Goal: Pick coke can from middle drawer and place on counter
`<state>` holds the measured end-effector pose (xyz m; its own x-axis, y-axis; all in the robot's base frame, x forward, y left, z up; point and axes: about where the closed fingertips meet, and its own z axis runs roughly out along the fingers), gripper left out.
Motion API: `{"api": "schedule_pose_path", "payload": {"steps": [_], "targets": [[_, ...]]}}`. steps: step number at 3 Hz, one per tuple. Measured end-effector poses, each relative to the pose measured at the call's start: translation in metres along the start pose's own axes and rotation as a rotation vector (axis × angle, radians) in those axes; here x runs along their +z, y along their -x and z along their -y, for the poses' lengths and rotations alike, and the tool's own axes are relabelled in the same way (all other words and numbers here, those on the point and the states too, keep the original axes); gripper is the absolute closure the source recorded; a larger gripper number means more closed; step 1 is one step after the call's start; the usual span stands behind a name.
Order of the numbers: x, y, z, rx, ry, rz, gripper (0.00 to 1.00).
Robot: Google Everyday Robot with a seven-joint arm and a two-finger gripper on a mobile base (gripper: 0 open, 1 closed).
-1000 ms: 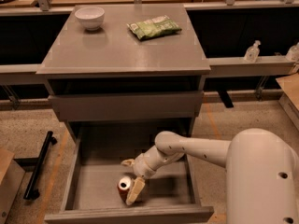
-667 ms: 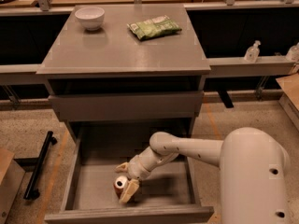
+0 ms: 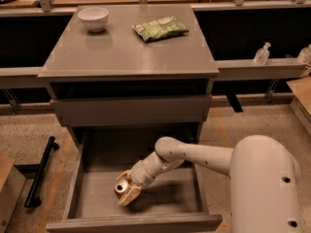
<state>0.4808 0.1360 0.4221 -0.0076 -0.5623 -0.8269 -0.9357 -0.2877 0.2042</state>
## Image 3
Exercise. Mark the green chip bag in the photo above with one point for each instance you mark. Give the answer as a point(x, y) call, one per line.
point(163, 28)

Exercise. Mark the closed grey top drawer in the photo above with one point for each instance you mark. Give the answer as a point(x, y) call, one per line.
point(131, 110)

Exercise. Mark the open grey middle drawer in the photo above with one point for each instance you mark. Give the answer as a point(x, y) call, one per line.
point(174, 203)

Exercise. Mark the brown wooden box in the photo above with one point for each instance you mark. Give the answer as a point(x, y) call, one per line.
point(11, 185)

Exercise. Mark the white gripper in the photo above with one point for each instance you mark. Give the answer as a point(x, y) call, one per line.
point(140, 173)

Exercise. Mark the grey drawer cabinet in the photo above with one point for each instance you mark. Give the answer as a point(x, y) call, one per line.
point(116, 62)

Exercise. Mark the red coke can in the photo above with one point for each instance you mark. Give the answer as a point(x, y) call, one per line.
point(121, 187)

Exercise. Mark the black metal bar stand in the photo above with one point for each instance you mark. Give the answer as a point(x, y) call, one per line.
point(33, 201)

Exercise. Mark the white ceramic bowl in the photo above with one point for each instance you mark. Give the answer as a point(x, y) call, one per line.
point(94, 19)

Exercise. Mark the cardboard box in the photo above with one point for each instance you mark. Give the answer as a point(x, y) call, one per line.
point(301, 104)

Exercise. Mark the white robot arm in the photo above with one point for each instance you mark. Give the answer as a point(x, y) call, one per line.
point(262, 173)

